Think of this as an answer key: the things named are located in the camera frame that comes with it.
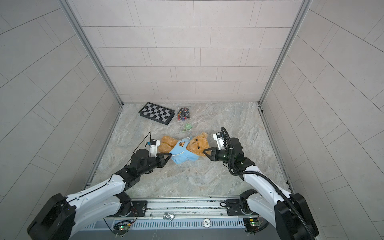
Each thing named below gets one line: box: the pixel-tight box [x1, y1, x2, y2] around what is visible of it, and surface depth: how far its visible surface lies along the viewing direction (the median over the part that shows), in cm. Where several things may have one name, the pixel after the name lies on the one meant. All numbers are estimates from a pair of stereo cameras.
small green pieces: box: [183, 123, 193, 132], surface depth 104 cm
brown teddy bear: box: [158, 132, 210, 157], surface depth 79 cm
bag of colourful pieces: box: [177, 107, 191, 121], surface depth 109 cm
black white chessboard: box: [138, 101, 176, 126], surface depth 108 cm
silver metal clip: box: [163, 212, 175, 222], surface depth 69 cm
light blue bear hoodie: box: [169, 137, 200, 165], surface depth 79 cm
